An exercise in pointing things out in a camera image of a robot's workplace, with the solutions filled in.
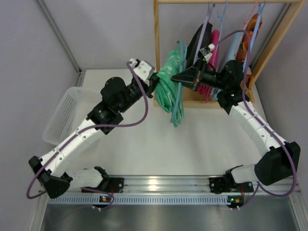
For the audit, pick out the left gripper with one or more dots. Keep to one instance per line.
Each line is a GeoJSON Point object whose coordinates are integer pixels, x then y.
{"type": "Point", "coordinates": [151, 83]}

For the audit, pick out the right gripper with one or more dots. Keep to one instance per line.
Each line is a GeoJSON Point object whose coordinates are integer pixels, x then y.
{"type": "Point", "coordinates": [198, 77]}

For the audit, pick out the green trousers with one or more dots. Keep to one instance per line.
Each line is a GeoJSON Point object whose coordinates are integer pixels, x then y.
{"type": "Point", "coordinates": [166, 90]}

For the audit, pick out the teal hanger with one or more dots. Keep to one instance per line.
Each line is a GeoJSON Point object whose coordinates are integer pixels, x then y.
{"type": "Point", "coordinates": [177, 111]}

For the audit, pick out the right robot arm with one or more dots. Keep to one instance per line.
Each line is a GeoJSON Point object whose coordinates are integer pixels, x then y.
{"type": "Point", "coordinates": [279, 158]}

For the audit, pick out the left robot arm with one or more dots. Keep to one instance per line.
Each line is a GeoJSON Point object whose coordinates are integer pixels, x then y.
{"type": "Point", "coordinates": [51, 170]}

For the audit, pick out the light blue trousers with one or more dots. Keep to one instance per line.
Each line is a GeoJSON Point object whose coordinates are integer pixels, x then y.
{"type": "Point", "coordinates": [232, 50]}

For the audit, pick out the lilac hanger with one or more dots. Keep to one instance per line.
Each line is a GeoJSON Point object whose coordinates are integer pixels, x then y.
{"type": "Point", "coordinates": [209, 12]}

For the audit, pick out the wooden clothes rack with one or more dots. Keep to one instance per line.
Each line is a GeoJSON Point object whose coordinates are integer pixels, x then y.
{"type": "Point", "coordinates": [195, 100]}

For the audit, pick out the white plastic basket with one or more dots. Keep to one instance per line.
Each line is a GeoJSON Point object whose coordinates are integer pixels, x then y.
{"type": "Point", "coordinates": [72, 109]}

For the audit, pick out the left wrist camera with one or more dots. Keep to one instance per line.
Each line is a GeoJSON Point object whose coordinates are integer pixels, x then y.
{"type": "Point", "coordinates": [143, 69]}

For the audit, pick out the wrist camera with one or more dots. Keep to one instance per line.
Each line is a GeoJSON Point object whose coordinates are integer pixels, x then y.
{"type": "Point", "coordinates": [205, 53]}
{"type": "Point", "coordinates": [143, 69]}

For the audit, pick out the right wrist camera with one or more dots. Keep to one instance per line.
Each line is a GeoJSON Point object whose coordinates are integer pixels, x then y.
{"type": "Point", "coordinates": [205, 53]}

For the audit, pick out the aluminium mounting rail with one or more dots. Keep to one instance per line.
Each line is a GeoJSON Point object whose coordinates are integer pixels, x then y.
{"type": "Point", "coordinates": [156, 184]}

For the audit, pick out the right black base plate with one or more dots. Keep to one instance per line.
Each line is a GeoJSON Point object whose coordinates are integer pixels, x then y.
{"type": "Point", "coordinates": [226, 184]}

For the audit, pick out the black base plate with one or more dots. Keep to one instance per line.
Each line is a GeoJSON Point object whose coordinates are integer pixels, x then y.
{"type": "Point", "coordinates": [226, 184]}
{"type": "Point", "coordinates": [110, 185]}

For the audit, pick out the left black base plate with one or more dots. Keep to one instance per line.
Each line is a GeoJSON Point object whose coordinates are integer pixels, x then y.
{"type": "Point", "coordinates": [110, 185]}

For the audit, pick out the grey slotted cable duct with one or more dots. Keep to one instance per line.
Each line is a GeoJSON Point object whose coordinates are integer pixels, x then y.
{"type": "Point", "coordinates": [127, 199]}

